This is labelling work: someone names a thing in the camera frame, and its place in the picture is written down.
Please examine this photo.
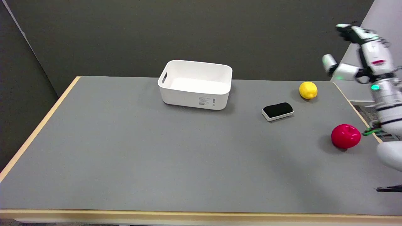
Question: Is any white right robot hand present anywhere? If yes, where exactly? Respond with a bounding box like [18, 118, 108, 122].
[322, 23, 400, 84]

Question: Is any black chalkboard eraser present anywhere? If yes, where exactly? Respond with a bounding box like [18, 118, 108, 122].
[262, 102, 295, 122]

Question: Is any yellow lemon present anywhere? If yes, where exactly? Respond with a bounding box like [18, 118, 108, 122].
[299, 81, 318, 100]

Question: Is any red apple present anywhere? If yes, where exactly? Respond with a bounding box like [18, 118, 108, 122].
[331, 124, 361, 149]

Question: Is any white plastic storage bin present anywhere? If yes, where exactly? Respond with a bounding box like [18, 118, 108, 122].
[157, 60, 233, 111]

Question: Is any green robot cable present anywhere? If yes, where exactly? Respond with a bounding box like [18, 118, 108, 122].
[363, 121, 382, 136]

